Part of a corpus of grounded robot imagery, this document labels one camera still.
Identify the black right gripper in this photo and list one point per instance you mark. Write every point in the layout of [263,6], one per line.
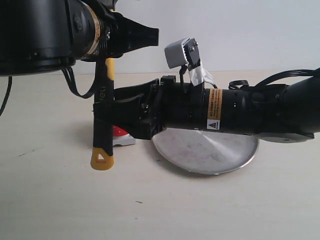
[177,105]

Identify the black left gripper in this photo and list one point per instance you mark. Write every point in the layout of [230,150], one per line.
[94,24]

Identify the yellow black claw hammer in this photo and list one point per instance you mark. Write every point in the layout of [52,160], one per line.
[102,157]

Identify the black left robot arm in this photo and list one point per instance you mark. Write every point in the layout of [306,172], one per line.
[43,36]

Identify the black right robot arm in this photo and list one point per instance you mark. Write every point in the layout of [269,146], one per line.
[283,108]

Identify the red dome push button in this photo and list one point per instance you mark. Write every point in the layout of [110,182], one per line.
[122,137]

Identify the round steel plate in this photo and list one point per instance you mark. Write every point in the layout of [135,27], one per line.
[206,153]

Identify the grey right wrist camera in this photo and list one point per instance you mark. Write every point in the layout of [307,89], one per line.
[183,52]

